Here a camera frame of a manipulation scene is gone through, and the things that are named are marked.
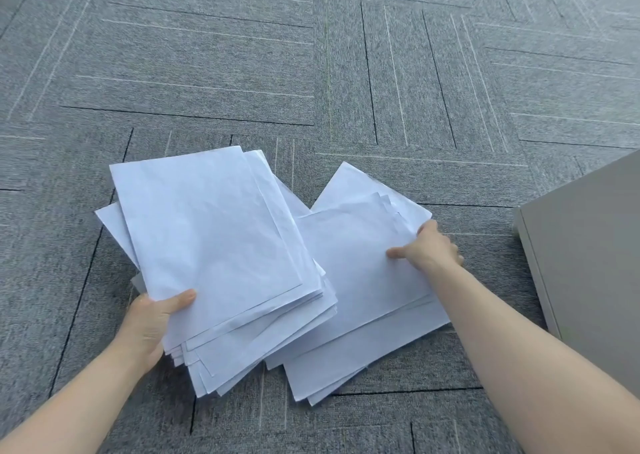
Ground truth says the person's right forearm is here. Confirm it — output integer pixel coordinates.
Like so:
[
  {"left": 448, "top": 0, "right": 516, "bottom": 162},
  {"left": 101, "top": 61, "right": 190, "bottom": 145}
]
[{"left": 423, "top": 263, "right": 640, "bottom": 454}]

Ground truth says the person's left forearm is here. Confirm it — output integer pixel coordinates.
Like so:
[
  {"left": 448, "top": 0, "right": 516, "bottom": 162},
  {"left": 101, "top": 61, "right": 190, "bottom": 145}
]
[{"left": 0, "top": 340, "right": 147, "bottom": 454}]

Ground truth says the person's left hand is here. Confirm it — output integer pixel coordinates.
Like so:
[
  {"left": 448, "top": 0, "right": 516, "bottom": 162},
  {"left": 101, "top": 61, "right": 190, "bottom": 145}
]
[{"left": 115, "top": 289, "right": 197, "bottom": 375}]

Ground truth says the pile of white sheets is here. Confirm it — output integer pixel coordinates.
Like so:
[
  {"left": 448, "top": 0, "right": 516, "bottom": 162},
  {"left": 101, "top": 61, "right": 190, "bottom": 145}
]
[{"left": 264, "top": 161, "right": 451, "bottom": 407}]

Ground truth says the stack of white paper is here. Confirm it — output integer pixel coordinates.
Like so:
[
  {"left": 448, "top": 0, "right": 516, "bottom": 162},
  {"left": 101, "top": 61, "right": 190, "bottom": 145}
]
[{"left": 94, "top": 145, "right": 339, "bottom": 399}]

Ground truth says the person's right hand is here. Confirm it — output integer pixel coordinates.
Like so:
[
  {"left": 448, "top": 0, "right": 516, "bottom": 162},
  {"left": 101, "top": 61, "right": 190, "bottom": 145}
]
[{"left": 386, "top": 219, "right": 465, "bottom": 273}]

